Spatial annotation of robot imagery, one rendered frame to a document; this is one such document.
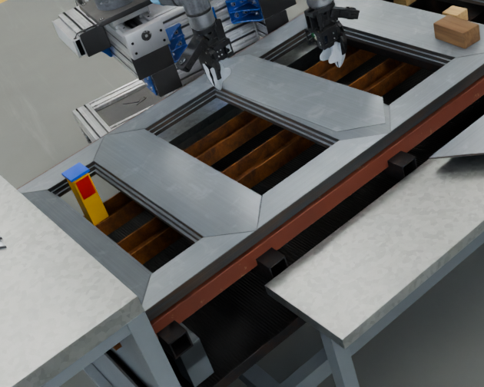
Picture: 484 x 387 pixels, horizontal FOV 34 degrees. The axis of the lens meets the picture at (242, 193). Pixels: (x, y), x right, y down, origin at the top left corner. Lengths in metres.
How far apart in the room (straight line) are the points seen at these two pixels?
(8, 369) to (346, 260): 0.79
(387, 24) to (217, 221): 0.95
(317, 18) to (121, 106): 1.86
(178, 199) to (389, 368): 0.95
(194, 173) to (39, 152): 2.29
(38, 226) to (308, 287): 0.61
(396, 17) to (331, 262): 0.99
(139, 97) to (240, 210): 2.11
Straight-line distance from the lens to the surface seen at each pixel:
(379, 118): 2.10
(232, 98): 2.39
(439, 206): 1.93
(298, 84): 2.33
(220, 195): 1.98
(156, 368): 1.59
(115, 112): 3.91
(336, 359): 1.90
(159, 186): 2.09
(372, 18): 2.60
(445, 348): 2.62
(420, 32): 2.46
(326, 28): 2.27
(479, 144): 2.05
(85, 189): 2.22
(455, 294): 2.77
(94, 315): 1.48
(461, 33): 2.31
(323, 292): 1.78
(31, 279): 1.64
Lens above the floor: 1.99
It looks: 36 degrees down
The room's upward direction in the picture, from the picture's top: 19 degrees counter-clockwise
